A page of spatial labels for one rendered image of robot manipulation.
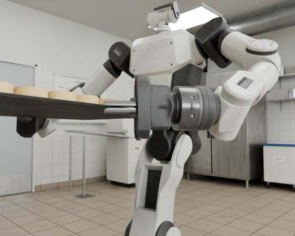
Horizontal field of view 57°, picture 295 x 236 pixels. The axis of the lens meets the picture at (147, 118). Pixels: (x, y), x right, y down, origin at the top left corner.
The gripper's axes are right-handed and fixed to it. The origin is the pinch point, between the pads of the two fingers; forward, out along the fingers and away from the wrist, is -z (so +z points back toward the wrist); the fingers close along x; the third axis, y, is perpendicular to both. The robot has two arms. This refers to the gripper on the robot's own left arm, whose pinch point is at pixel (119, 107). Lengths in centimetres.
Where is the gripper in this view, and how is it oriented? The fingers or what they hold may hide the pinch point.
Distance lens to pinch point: 52.4
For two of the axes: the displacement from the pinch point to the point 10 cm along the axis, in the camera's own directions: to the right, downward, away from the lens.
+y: 1.9, -0.6, -9.8
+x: 0.0, -10.0, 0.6
